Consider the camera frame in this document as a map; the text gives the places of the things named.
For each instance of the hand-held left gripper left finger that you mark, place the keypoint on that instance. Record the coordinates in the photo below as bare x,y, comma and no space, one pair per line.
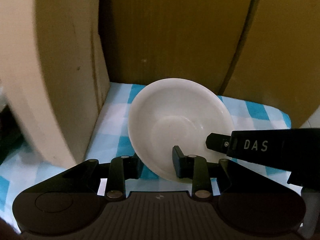
132,167

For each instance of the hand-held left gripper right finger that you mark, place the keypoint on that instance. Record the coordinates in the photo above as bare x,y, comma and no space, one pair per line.
178,165

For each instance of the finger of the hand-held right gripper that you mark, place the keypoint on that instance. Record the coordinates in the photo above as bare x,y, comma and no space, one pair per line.
216,142

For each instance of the white bowl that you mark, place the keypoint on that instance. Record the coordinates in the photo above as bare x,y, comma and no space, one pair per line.
175,120

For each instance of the blue white checkered tablecloth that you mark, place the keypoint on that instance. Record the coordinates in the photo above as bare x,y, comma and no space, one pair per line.
112,130

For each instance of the brown cardboard box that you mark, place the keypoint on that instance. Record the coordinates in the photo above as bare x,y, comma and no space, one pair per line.
187,30

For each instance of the pale wooden block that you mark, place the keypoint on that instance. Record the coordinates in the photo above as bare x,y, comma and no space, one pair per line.
50,62

